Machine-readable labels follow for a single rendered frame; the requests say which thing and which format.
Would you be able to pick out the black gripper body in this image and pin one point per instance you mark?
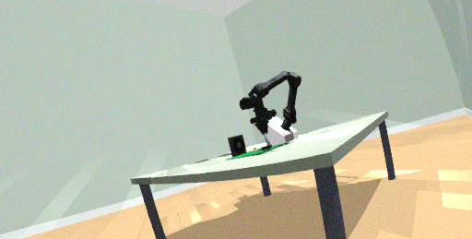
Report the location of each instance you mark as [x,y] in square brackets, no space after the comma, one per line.
[259,116]

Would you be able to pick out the green circuit board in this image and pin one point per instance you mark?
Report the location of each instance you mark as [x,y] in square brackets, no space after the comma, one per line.
[256,152]

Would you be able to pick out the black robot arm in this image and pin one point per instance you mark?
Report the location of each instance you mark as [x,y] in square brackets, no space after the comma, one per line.
[262,89]

